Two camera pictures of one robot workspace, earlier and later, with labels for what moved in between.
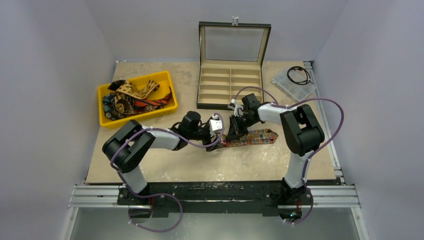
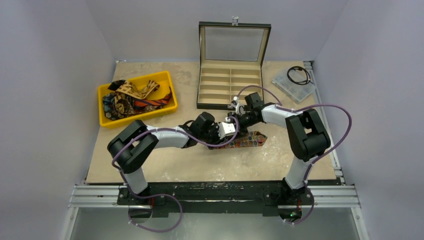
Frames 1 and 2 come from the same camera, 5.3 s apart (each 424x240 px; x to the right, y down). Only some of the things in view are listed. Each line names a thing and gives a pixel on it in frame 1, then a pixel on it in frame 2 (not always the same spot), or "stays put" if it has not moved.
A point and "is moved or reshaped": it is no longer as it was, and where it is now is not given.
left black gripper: (208, 142) stays put
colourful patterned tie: (254, 136) is moved or reshaped
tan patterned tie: (129, 88) stays put
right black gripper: (236, 124) stays put
